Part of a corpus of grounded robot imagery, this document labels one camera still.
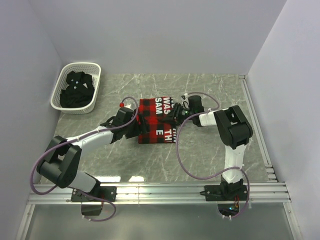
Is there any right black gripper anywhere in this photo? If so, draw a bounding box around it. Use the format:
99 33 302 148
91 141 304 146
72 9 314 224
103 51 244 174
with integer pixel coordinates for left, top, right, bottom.
162 102 195 126

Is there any red black plaid shirt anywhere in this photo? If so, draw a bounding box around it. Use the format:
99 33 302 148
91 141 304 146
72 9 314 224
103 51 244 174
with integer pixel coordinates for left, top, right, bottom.
138 96 177 144

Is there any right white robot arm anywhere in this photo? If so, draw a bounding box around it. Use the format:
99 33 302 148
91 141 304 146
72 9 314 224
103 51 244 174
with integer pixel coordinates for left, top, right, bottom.
162 92 253 200

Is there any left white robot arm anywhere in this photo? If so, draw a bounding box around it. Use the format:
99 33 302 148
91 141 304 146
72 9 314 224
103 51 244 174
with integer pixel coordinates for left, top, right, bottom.
34 107 150 201

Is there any black shirt in basket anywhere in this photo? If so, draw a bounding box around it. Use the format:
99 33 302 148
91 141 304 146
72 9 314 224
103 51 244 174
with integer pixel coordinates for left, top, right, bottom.
60 71 95 109

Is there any white plastic laundry basket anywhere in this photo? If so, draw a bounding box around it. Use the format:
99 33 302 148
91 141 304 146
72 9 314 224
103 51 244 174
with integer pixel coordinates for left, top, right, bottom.
50 62 102 115

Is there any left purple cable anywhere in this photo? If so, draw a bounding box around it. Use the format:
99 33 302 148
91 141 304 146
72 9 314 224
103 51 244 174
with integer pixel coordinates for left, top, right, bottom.
29 96 140 223

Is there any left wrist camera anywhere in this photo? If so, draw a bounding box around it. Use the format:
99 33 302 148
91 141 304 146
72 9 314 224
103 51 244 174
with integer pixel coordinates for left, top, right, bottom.
119 102 135 111

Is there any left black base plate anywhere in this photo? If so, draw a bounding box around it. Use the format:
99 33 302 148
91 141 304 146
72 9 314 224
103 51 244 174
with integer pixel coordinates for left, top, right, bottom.
70 186 117 203

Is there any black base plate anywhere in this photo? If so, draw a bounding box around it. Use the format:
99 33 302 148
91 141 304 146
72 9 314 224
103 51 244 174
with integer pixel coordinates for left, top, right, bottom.
70 186 117 203
199 185 249 202

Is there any aluminium side rail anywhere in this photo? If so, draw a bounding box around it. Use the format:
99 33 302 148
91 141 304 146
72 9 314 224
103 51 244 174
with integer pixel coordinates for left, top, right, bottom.
238 75 278 183

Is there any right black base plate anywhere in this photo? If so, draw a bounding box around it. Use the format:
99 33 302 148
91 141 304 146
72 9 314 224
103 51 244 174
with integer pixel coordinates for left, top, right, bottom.
199 185 249 202

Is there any aluminium mounting rail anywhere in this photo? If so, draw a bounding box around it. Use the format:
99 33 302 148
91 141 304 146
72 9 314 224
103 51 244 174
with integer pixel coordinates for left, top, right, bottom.
27 182 291 205

